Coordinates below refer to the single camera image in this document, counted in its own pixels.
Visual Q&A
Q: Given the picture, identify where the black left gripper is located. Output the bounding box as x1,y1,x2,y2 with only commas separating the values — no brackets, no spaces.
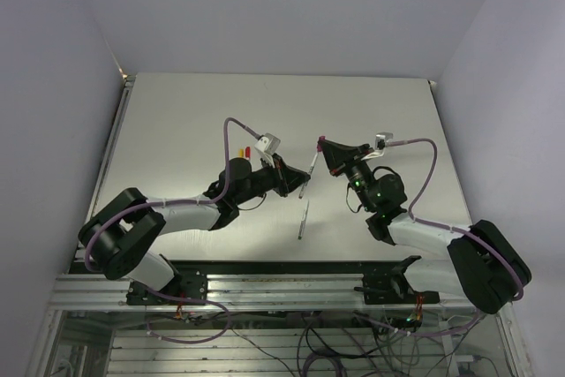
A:
235,153,311,206

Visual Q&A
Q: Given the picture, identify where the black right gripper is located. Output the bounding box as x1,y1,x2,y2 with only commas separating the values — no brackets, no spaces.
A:
320,139,376,212

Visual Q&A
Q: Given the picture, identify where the white pen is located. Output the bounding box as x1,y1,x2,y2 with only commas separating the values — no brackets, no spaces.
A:
298,200,310,240
298,145,320,199

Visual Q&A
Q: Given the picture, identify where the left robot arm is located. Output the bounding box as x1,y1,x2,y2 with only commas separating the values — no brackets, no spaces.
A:
78,155,310,304

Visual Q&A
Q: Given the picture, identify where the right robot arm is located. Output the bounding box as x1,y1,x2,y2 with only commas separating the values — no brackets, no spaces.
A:
318,134,531,314

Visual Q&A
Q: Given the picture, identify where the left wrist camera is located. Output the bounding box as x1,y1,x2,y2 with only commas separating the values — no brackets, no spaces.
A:
254,133,281,167

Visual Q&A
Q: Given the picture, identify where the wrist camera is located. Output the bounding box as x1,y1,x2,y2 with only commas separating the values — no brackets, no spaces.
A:
254,133,281,167
363,132,394,161

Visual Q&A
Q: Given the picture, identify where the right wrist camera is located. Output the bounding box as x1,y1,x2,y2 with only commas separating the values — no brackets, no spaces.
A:
363,132,394,161

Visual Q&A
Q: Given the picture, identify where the aluminium frame rail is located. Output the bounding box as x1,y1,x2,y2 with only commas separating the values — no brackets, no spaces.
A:
47,270,513,313

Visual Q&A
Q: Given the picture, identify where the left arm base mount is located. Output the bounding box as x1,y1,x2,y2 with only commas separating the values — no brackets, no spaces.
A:
126,269,208,306

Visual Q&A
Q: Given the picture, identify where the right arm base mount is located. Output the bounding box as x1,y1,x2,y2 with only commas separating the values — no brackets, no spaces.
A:
353,255,440,305

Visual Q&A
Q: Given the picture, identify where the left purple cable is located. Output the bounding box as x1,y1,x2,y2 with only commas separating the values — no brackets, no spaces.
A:
83,117,266,273

